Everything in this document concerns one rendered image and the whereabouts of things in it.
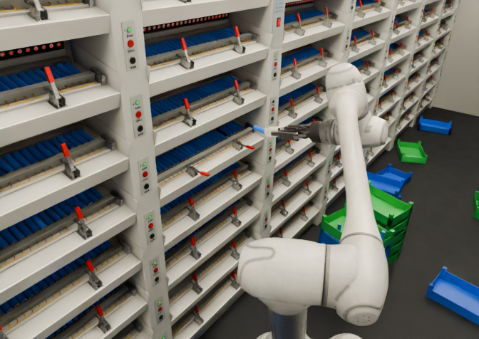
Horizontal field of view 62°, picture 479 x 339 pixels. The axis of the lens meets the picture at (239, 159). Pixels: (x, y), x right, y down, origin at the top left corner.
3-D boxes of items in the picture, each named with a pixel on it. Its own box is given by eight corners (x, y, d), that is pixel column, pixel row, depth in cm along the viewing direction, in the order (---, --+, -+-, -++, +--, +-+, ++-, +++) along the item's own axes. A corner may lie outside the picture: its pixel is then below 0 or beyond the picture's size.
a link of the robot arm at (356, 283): (390, 232, 87) (327, 226, 90) (398, 307, 73) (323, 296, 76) (381, 268, 95) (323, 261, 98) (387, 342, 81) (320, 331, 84)
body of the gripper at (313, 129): (328, 117, 137) (304, 118, 143) (316, 124, 131) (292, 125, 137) (330, 138, 140) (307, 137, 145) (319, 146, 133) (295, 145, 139)
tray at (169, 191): (261, 146, 173) (267, 128, 168) (157, 209, 131) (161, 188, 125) (227, 123, 181) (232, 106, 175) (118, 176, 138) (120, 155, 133)
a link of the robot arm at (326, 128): (331, 122, 127) (315, 123, 131) (335, 149, 130) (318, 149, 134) (343, 115, 134) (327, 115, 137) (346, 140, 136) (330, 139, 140)
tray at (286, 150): (328, 134, 232) (337, 115, 224) (271, 175, 189) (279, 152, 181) (299, 117, 240) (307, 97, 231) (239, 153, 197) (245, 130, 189)
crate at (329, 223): (392, 243, 199) (395, 230, 195) (366, 259, 188) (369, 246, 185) (345, 214, 220) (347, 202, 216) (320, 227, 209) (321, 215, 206)
